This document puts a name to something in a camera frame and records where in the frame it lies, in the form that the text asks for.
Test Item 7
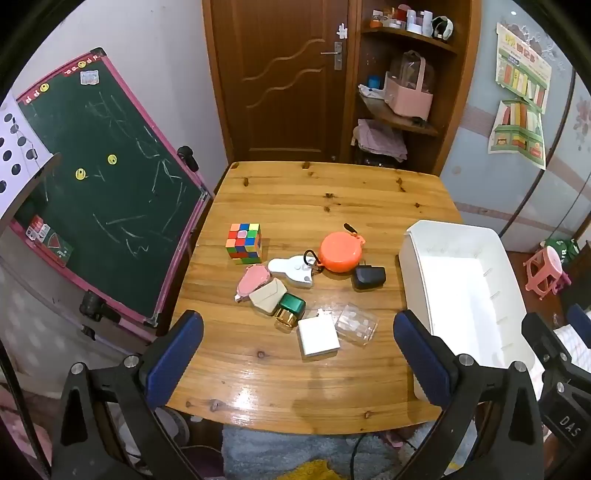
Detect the silver door handle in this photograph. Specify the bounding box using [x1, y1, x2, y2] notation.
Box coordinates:
[321, 41, 343, 71]

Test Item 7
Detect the pink plastic stool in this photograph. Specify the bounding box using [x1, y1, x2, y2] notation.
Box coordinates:
[523, 246, 571, 301]

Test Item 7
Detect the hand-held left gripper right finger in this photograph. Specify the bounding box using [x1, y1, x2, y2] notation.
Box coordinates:
[392, 309, 546, 480]

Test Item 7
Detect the beige small box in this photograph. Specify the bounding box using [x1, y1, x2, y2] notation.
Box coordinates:
[249, 278, 288, 316]

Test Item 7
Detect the orange round case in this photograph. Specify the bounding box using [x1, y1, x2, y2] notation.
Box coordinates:
[303, 223, 367, 274]

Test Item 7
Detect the wall poster with green border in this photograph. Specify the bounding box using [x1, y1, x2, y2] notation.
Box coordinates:
[488, 99, 546, 171]

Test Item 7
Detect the folded pink cloth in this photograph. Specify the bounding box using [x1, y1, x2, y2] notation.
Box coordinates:
[352, 119, 408, 162]

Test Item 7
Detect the row of small jars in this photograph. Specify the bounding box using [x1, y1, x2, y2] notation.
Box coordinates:
[369, 4, 435, 35]

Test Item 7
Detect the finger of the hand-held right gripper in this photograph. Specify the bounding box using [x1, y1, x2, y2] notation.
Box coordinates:
[522, 313, 574, 385]
[567, 304, 591, 336]

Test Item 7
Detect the black charger adapter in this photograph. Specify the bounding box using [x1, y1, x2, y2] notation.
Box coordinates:
[353, 264, 387, 291]

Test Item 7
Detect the green chalkboard with pink frame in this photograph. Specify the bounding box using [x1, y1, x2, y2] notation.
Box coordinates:
[9, 47, 213, 328]

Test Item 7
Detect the white square box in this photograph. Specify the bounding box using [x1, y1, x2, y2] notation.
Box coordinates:
[297, 310, 341, 357]

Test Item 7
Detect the brown wooden shelf cabinet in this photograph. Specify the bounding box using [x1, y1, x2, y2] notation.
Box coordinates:
[344, 0, 483, 176]

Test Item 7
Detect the green bottle with gold cap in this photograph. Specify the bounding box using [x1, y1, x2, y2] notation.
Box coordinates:
[274, 293, 306, 332]

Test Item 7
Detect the clear plastic box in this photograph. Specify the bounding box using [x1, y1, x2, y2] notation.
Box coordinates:
[333, 303, 379, 348]

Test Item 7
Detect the brown wooden door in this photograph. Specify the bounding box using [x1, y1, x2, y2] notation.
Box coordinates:
[203, 0, 356, 164]

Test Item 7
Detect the white perforated board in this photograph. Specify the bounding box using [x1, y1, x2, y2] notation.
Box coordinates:
[0, 99, 54, 217]

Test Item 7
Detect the pink oval case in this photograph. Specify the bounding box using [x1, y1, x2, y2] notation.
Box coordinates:
[235, 264, 273, 302]

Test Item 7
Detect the white plastic bin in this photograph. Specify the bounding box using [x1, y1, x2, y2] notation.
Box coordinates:
[398, 220, 546, 401]

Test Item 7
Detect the green and white mug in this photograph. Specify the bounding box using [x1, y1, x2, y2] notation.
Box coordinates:
[431, 16, 455, 41]

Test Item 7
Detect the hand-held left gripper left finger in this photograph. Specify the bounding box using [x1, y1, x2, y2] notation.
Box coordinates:
[53, 309, 218, 480]

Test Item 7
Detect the multicolour puzzle cube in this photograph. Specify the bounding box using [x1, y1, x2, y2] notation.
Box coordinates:
[225, 223, 263, 265]

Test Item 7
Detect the green bag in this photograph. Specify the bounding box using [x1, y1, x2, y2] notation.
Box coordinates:
[545, 237, 580, 264]

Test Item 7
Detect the pink storage basket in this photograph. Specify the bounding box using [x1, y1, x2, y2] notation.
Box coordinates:
[384, 51, 435, 120]

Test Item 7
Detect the pale blue sliding wardrobe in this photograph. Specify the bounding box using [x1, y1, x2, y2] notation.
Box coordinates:
[441, 0, 591, 250]

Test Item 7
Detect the wall poster with coloured bars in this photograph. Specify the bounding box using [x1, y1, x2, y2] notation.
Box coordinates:
[495, 22, 552, 114]

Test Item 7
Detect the white bunny-shaped gadget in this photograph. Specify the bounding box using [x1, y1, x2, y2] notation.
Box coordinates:
[268, 256, 319, 289]

